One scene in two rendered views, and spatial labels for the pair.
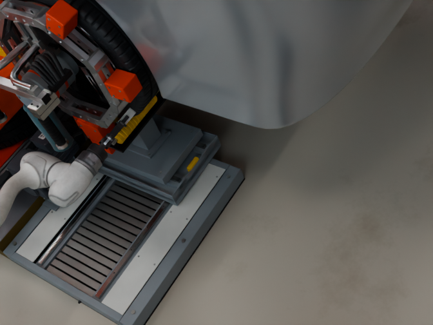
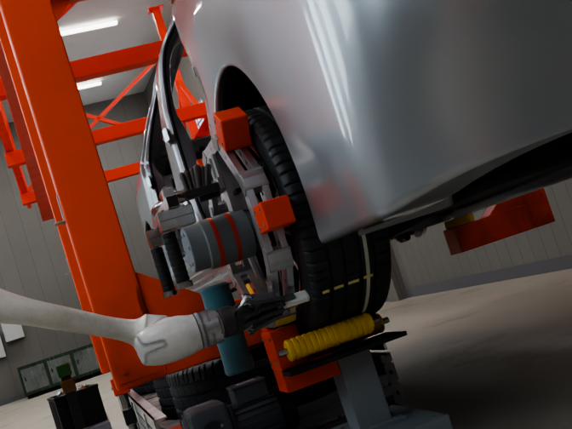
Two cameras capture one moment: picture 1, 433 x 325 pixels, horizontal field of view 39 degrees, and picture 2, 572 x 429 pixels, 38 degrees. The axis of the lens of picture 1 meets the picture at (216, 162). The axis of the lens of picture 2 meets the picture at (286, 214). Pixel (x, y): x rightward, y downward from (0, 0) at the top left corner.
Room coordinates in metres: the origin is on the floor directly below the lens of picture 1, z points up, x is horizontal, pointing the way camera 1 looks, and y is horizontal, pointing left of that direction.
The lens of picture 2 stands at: (-0.24, -0.60, 0.69)
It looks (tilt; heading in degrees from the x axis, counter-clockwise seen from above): 4 degrees up; 22
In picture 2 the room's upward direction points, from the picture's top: 18 degrees counter-clockwise
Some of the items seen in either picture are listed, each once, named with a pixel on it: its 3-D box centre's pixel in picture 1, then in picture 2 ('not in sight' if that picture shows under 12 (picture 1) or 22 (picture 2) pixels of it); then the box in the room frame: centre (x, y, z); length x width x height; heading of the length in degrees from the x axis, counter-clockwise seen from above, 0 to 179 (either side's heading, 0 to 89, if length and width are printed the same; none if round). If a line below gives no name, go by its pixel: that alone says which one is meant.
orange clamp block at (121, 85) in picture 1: (123, 86); (273, 214); (1.64, 0.18, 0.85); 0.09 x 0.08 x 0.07; 38
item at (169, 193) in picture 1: (154, 153); not in sight; (1.99, 0.24, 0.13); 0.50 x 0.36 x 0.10; 38
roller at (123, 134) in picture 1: (134, 117); (329, 336); (1.86, 0.23, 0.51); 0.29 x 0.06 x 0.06; 128
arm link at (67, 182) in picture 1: (67, 184); (167, 341); (1.54, 0.51, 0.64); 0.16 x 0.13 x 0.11; 128
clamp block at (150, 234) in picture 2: not in sight; (163, 235); (1.90, 0.64, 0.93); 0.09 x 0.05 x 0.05; 128
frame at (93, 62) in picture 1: (60, 66); (247, 232); (1.89, 0.38, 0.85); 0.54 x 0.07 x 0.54; 38
